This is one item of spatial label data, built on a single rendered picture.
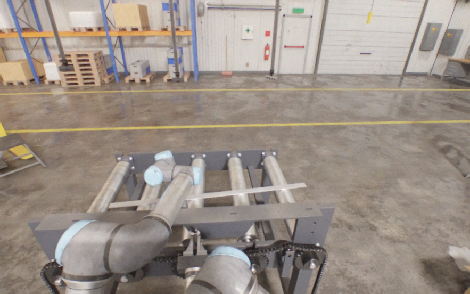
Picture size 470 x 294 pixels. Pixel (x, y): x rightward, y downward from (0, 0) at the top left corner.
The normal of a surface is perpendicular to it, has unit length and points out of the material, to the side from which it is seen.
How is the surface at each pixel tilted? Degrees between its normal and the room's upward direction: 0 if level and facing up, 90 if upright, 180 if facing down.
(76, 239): 31
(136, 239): 35
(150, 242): 57
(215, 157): 90
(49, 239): 90
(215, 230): 90
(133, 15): 90
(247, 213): 0
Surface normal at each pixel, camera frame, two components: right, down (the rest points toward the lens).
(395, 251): 0.01, -0.88
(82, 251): -0.02, -0.22
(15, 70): 0.09, 0.47
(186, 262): 0.02, -0.73
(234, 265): 0.50, -0.65
